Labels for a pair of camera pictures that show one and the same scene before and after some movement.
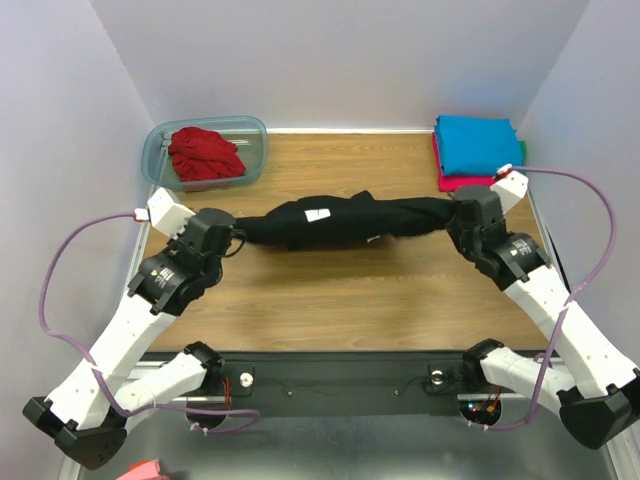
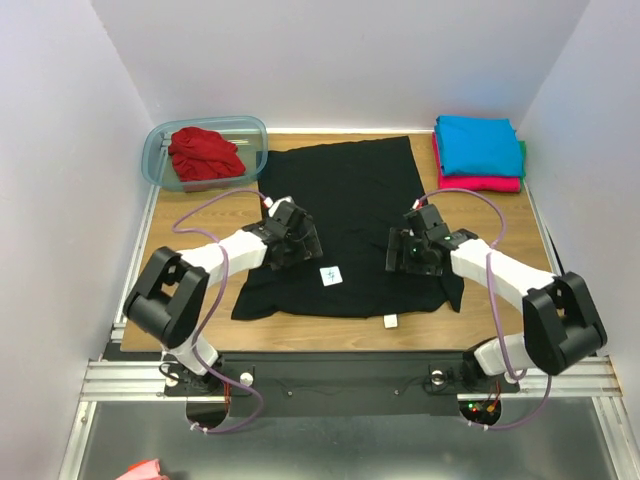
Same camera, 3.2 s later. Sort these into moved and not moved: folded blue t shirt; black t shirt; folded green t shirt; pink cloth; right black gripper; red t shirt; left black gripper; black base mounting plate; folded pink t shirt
Moved: right black gripper; black t shirt; left black gripper
Not moved: black base mounting plate; folded pink t shirt; pink cloth; red t shirt; folded green t shirt; folded blue t shirt
